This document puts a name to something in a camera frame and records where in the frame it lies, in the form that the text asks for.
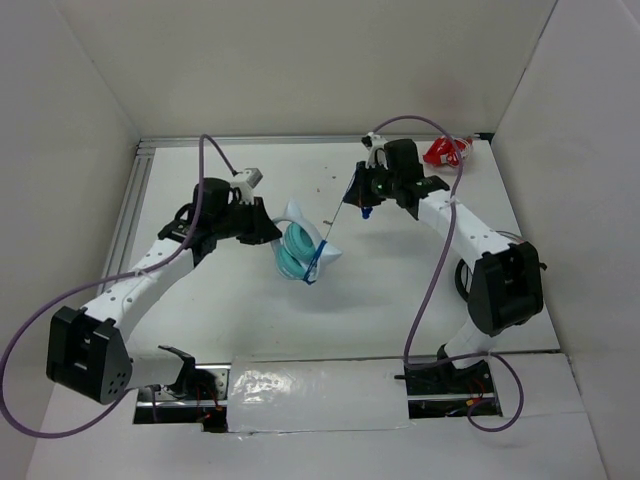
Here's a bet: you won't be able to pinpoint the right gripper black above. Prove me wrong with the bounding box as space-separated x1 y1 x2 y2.
344 160 401 207

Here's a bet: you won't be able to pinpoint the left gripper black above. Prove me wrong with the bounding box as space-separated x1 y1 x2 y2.
213 197 283 246

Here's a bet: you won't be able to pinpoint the blue headphone cable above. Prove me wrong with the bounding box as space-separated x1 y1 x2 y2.
299 169 374 287

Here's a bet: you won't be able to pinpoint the teal white cat-ear headphones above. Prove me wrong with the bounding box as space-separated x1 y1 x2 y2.
270 198 343 285

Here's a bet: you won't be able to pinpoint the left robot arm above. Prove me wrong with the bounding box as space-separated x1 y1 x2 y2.
46 168 281 405

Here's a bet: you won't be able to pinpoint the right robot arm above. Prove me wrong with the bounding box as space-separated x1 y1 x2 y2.
344 133 544 392

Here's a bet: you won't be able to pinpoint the red crumpled wrapper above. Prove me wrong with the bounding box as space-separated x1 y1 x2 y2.
423 136 473 168

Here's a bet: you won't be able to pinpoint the white taped front panel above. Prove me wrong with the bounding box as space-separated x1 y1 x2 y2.
227 359 410 434

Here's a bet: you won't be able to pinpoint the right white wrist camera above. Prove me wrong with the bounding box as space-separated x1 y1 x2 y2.
361 132 387 168

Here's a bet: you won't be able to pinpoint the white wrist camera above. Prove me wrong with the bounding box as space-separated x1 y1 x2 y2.
232 168 263 204
361 132 387 168

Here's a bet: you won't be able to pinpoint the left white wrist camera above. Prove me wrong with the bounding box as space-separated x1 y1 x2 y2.
232 168 263 204

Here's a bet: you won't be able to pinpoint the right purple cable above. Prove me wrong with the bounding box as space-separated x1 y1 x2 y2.
372 115 525 432

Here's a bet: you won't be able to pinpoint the purple cable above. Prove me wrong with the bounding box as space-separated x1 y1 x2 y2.
372 115 525 432
0 133 241 440

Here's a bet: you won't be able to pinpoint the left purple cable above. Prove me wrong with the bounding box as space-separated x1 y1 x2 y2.
0 133 241 440

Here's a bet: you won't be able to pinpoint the aluminium frame rail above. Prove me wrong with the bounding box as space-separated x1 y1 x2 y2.
102 132 494 276

